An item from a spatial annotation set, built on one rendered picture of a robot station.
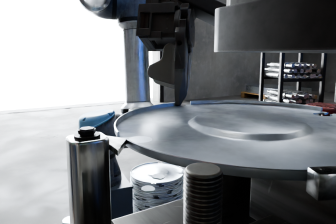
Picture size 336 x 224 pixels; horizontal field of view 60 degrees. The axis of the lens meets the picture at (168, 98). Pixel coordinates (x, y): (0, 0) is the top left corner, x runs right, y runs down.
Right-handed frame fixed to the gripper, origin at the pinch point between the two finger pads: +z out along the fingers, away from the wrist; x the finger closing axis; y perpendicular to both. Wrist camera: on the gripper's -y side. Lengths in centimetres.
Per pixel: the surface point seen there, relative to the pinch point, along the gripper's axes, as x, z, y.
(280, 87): -211, -51, -50
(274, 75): -221, -65, -46
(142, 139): 17.1, 7.3, 0.8
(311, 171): 24.2, 8.8, -11.5
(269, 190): 20.5, 10.5, -9.7
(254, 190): 19.4, 10.7, -8.8
